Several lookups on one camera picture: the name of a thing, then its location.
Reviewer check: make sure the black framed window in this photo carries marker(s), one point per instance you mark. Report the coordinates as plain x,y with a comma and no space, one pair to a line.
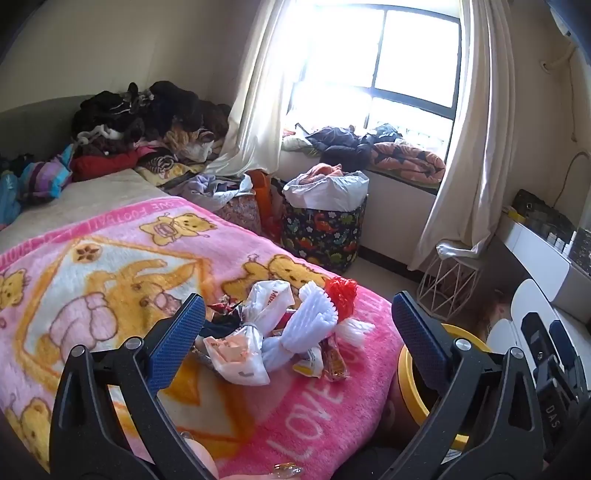
378,60

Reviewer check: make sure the red foam fruit net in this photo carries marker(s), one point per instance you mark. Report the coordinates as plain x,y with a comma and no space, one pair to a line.
341,293

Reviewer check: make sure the floral fabric bag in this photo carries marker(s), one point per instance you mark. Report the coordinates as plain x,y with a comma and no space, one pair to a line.
240,212

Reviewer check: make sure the beige bed sheet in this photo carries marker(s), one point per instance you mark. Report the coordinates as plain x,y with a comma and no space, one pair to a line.
92,198

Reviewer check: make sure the white desk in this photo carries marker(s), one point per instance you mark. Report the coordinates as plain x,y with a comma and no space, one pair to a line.
535,249

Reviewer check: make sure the grey bed headboard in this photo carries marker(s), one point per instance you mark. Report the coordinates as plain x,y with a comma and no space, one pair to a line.
32,124

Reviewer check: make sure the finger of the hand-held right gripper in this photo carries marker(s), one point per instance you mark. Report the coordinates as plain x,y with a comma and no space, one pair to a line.
535,337
563,341

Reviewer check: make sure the dark jacket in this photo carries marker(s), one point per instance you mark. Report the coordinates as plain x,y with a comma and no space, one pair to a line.
341,141

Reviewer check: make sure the yellow cartoon printed cloth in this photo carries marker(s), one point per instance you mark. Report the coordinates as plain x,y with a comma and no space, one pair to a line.
159,168

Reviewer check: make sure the orange brown snack wrapper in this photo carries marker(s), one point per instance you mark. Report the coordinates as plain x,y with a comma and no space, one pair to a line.
334,362

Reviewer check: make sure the pink bear printed blanket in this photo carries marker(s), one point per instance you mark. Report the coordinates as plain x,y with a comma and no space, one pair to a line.
115,258

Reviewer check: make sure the purple striped cloth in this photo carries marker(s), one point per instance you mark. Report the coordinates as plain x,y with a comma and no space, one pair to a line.
44,177

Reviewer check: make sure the yellow snack wrapper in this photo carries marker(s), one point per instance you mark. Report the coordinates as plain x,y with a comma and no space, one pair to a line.
307,364

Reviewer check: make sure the black snack wrapper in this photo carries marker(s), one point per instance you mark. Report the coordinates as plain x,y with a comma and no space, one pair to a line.
219,328

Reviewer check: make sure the white printed plastic bag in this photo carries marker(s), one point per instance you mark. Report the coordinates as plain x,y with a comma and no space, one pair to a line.
240,364

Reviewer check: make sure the yellow trash bin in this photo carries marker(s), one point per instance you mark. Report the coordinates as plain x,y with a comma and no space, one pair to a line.
406,378

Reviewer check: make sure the blue patterned cloth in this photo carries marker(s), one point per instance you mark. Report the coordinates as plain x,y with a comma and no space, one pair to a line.
8,198

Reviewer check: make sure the white cloth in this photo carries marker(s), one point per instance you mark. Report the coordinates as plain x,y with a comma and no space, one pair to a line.
457,250

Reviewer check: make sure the pink cloth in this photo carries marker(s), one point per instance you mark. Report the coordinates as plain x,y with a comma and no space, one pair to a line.
323,171

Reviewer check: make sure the white plastic bag liner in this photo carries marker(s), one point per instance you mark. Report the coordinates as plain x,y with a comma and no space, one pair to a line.
328,189

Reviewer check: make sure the white wall pipe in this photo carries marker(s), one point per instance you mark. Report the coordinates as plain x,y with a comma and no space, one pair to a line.
572,92

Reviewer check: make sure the red candy wrapper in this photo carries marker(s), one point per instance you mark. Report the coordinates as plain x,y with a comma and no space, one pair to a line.
226,308

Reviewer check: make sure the dinosaur print storage basket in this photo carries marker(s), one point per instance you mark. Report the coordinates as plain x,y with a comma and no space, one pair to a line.
323,235

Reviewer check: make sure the orange bag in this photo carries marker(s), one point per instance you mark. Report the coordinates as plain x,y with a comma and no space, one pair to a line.
265,203

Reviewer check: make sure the cream curtain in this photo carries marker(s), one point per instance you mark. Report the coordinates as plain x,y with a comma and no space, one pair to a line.
258,92
480,138

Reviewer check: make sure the person's left hand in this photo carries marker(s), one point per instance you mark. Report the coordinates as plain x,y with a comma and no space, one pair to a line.
240,475

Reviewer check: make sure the lavender grey cloth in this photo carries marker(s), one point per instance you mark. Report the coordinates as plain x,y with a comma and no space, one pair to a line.
198,187

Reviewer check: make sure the pile of clothes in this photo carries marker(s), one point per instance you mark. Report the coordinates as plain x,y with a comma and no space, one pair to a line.
157,110

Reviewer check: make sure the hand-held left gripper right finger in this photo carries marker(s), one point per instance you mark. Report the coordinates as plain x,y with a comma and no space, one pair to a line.
418,337

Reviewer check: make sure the orange patterned blanket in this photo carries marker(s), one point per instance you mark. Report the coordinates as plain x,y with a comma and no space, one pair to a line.
406,159

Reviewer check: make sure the white foam fruit net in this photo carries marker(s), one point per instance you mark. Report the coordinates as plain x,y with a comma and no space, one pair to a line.
300,332

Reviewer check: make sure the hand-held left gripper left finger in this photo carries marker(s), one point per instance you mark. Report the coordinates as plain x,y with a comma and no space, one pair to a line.
178,337

